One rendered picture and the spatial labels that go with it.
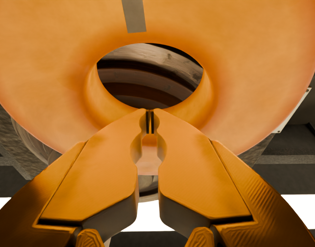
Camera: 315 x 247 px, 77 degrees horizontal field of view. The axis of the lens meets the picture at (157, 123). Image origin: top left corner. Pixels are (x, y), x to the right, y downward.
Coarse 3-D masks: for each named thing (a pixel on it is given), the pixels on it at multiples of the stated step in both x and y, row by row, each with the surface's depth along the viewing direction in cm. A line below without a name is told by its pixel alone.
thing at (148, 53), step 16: (128, 48) 29; (144, 48) 29; (160, 48) 29; (144, 64) 31; (160, 64) 31; (176, 64) 31; (192, 64) 31; (192, 80) 33; (16, 128) 41; (32, 144) 45
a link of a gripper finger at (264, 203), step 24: (216, 144) 9; (240, 168) 8; (240, 192) 7; (264, 192) 7; (264, 216) 6; (288, 216) 6; (216, 240) 6; (240, 240) 5; (264, 240) 5; (288, 240) 5; (312, 240) 5
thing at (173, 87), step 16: (112, 64) 30; (128, 64) 31; (112, 80) 31; (128, 80) 31; (144, 80) 31; (160, 80) 31; (176, 80) 32; (128, 96) 31; (144, 96) 31; (160, 96) 32; (176, 96) 33
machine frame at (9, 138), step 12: (0, 108) 57; (0, 120) 61; (0, 132) 65; (12, 132) 65; (12, 144) 69; (264, 144) 72; (12, 156) 75; (24, 156) 75; (36, 156) 75; (240, 156) 77; (252, 156) 77; (24, 168) 81; (36, 168) 81
